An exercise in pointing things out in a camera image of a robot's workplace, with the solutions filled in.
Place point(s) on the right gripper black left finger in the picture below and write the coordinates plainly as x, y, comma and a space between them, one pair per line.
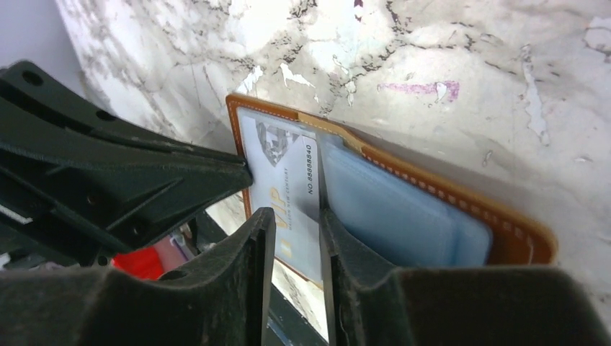
221, 297

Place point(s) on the red plastic bin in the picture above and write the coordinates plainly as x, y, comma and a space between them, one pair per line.
152, 262

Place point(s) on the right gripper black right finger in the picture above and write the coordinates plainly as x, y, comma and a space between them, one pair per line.
369, 301

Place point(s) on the silver VIP card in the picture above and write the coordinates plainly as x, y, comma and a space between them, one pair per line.
283, 159

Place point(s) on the brown leather card holder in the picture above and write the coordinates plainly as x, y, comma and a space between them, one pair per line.
409, 215

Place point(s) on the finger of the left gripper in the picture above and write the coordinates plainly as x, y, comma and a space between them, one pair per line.
78, 182

